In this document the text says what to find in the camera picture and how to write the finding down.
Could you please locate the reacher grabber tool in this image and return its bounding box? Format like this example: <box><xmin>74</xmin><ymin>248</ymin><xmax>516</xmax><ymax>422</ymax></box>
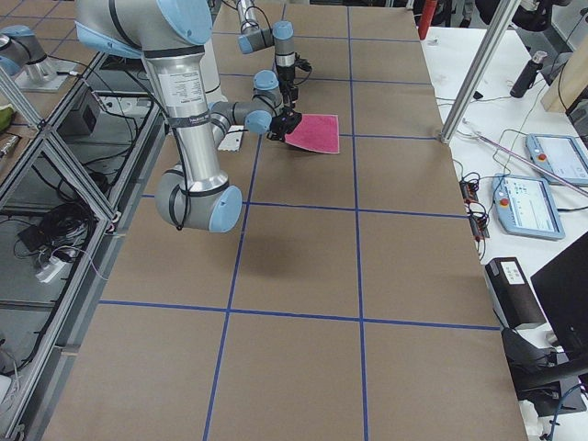
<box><xmin>462</xmin><ymin>119</ymin><xmax>587</xmax><ymax>197</ymax></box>

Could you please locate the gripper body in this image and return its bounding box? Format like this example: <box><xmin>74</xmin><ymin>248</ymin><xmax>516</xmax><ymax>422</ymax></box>
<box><xmin>280</xmin><ymin>82</ymin><xmax>299</xmax><ymax>109</ymax></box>
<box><xmin>266</xmin><ymin>112</ymin><xmax>302</xmax><ymax>141</ymax></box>

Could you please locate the black monitor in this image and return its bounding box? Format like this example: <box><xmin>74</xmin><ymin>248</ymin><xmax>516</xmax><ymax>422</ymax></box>
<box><xmin>531</xmin><ymin>233</ymin><xmax>587</xmax><ymax>357</ymax></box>

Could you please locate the black water bottle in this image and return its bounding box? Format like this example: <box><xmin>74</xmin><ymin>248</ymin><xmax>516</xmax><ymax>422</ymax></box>
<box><xmin>510</xmin><ymin>51</ymin><xmax>548</xmax><ymax>98</ymax></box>

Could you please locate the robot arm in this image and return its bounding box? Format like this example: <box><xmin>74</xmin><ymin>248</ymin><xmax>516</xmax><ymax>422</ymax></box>
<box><xmin>234</xmin><ymin>0</ymin><xmax>312</xmax><ymax>108</ymax></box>
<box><xmin>75</xmin><ymin>1</ymin><xmax>302</xmax><ymax>232</ymax></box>

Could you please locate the teach pendant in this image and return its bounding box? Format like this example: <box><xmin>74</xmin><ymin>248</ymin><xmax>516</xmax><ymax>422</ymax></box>
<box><xmin>492</xmin><ymin>174</ymin><xmax>565</xmax><ymax>241</ymax></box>
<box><xmin>526</xmin><ymin>134</ymin><xmax>587</xmax><ymax>187</ymax></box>

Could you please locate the black power box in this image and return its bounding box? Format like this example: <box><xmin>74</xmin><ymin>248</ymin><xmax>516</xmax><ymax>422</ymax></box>
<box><xmin>485</xmin><ymin>257</ymin><xmax>547</xmax><ymax>330</ymax></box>

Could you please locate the white power strip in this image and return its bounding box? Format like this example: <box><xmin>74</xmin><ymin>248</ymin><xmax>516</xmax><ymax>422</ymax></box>
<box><xmin>36</xmin><ymin>256</ymin><xmax>66</xmax><ymax>283</ymax></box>

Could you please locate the aluminium frame post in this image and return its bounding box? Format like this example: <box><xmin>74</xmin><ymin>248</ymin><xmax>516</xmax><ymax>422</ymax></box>
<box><xmin>439</xmin><ymin>0</ymin><xmax>520</xmax><ymax>144</ymax></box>

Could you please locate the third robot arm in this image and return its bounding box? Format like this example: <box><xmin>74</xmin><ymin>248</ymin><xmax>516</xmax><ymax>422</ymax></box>
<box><xmin>1</xmin><ymin>25</ymin><xmax>65</xmax><ymax>92</ymax></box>

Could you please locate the pink and grey towel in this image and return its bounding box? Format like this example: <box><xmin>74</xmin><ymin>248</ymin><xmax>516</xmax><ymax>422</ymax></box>
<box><xmin>285</xmin><ymin>114</ymin><xmax>340</xmax><ymax>154</ymax></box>

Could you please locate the far teach pendant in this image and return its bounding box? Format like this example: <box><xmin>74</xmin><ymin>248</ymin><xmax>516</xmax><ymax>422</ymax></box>
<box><xmin>526</xmin><ymin>134</ymin><xmax>587</xmax><ymax>187</ymax></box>

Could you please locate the red cylinder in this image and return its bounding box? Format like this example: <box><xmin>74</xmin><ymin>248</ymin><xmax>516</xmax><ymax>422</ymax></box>
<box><xmin>418</xmin><ymin>0</ymin><xmax>437</xmax><ymax>40</ymax></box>

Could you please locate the near teach pendant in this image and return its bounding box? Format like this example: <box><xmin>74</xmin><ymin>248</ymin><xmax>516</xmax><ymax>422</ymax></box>
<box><xmin>492</xmin><ymin>174</ymin><xmax>565</xmax><ymax>241</ymax></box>

